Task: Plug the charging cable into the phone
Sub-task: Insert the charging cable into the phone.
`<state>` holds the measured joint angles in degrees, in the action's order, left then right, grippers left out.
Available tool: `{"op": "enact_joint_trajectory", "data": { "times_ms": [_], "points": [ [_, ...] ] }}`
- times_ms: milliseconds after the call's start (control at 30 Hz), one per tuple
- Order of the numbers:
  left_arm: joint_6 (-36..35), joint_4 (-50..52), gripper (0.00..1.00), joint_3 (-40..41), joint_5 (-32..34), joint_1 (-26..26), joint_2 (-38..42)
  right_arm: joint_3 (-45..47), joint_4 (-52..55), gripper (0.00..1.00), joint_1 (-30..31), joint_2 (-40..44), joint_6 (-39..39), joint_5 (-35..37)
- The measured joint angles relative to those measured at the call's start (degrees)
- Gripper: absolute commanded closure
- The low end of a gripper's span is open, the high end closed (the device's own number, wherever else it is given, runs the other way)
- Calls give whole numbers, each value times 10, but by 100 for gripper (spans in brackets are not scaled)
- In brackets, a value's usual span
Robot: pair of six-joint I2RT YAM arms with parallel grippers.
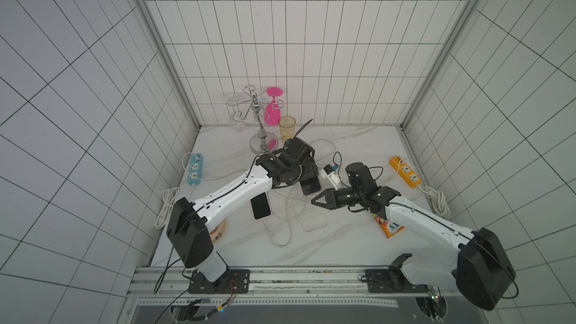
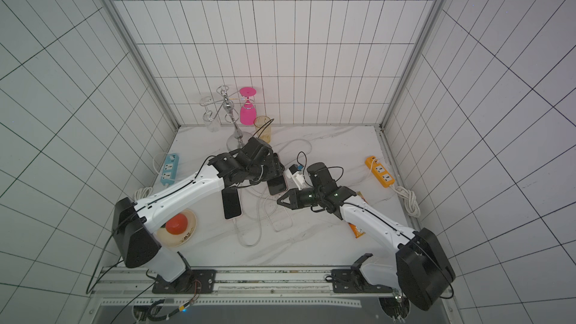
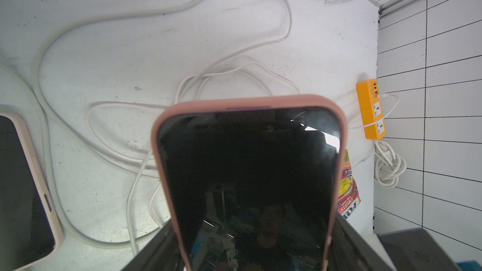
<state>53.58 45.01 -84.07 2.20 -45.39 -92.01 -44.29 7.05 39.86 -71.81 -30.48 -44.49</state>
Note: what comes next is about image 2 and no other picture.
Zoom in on blue strip coiled white cord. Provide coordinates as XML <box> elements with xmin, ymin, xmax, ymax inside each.
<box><xmin>133</xmin><ymin>186</ymin><xmax>155</xmax><ymax>203</ymax></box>

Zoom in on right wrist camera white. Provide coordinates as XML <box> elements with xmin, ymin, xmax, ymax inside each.
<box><xmin>284</xmin><ymin>164</ymin><xmax>310</xmax><ymax>190</ymax></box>

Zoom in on blue power strip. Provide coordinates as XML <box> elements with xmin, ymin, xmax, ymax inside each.
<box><xmin>160</xmin><ymin>153</ymin><xmax>179</xmax><ymax>186</ymax></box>

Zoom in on red ball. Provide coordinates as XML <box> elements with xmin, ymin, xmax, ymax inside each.
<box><xmin>165</xmin><ymin>213</ymin><xmax>188</xmax><ymax>236</ymax></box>

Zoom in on beige plate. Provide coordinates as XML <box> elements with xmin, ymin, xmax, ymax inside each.
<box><xmin>156</xmin><ymin>209</ymin><xmax>197</xmax><ymax>248</ymax></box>

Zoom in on candy snack bag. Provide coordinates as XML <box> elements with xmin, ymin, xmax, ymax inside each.
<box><xmin>349</xmin><ymin>191</ymin><xmax>365</xmax><ymax>239</ymax></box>

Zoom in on amber plastic cup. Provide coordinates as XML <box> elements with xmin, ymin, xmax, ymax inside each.
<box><xmin>253</xmin><ymin>115</ymin><xmax>274</xmax><ymax>143</ymax></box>

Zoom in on clear wine glass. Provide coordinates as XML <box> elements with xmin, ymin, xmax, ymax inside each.
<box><xmin>199</xmin><ymin>96</ymin><xmax>220</xmax><ymax>133</ymax></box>

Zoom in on orange power strip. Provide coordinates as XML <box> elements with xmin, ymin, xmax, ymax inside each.
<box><xmin>365</xmin><ymin>156</ymin><xmax>395</xmax><ymax>188</ymax></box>

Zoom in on white charging cable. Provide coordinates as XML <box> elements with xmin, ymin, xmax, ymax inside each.
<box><xmin>231</xmin><ymin>138</ymin><xmax>316</xmax><ymax>248</ymax></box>

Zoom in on black phone pink case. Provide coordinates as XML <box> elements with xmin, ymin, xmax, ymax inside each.
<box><xmin>267</xmin><ymin>175</ymin><xmax>287</xmax><ymax>196</ymax></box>

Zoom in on orange strip coiled white cord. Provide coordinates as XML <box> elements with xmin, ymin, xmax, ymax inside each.
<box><xmin>394</xmin><ymin>185</ymin><xmax>422</xmax><ymax>218</ymax></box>

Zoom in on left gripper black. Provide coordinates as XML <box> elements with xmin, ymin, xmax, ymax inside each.
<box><xmin>246</xmin><ymin>157</ymin><xmax>284</xmax><ymax>186</ymax></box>

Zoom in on silver glass holder stand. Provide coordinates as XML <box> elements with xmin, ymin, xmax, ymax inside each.
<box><xmin>217</xmin><ymin>85</ymin><xmax>252</xmax><ymax>152</ymax></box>

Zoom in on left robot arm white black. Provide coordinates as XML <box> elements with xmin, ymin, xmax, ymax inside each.
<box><xmin>111</xmin><ymin>137</ymin><xmax>284</xmax><ymax>283</ymax></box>

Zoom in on metal base rail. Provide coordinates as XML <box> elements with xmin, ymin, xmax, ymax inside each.
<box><xmin>91</xmin><ymin>265</ymin><xmax>455</xmax><ymax>309</ymax></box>

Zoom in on pink wine glass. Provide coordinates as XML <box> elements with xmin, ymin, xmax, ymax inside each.
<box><xmin>239</xmin><ymin>87</ymin><xmax>257</xmax><ymax>126</ymax></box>

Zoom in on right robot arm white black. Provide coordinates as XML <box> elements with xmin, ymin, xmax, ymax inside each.
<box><xmin>277</xmin><ymin>162</ymin><xmax>455</xmax><ymax>311</ymax></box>

